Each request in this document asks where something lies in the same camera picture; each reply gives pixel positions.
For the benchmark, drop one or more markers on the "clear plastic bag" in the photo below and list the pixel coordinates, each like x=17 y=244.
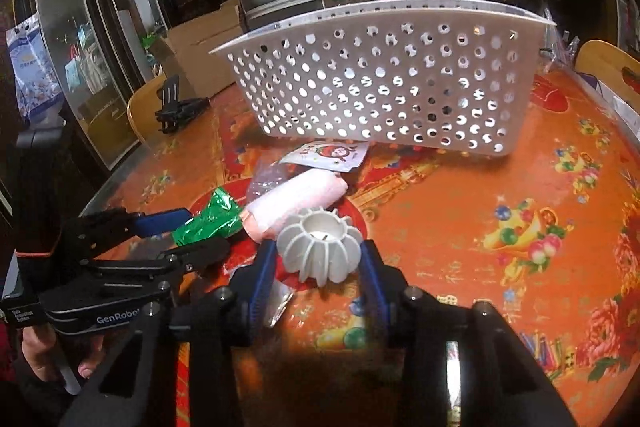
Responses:
x=267 y=179

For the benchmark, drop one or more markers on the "person's left hand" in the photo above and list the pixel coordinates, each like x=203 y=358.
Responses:
x=36 y=353

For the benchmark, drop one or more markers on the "wooden chair back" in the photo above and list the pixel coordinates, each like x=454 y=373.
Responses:
x=600 y=57

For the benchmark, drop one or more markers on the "white perforated plastic basket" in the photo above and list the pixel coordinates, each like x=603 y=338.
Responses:
x=380 y=72

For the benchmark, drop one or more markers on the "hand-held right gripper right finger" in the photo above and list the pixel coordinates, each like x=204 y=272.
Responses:
x=373 y=274

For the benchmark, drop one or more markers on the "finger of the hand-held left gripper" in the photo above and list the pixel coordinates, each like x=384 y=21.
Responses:
x=200 y=253
x=160 y=223

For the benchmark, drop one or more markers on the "metal cabinet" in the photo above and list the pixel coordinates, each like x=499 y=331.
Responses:
x=100 y=32

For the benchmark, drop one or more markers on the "white ribbed plastic holder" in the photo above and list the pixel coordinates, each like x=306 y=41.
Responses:
x=320 y=257

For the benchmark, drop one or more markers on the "black clip stand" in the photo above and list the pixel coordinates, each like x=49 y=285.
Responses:
x=175 y=112

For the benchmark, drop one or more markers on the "white cartoon print packet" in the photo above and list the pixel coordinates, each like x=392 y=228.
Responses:
x=325 y=154

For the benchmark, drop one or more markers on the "blue white snack bag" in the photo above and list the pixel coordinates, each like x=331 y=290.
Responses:
x=35 y=72

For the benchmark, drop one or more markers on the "brown cardboard box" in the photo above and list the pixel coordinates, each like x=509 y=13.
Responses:
x=200 y=42

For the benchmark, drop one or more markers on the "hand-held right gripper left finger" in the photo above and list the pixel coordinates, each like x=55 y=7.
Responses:
x=265 y=274

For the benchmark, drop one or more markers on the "wooden chair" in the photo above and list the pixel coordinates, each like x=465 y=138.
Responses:
x=142 y=107
x=600 y=57

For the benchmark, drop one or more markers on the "pink towel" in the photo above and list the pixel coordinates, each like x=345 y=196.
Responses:
x=300 y=197

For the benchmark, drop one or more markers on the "green foil packet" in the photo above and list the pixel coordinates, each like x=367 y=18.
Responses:
x=215 y=222

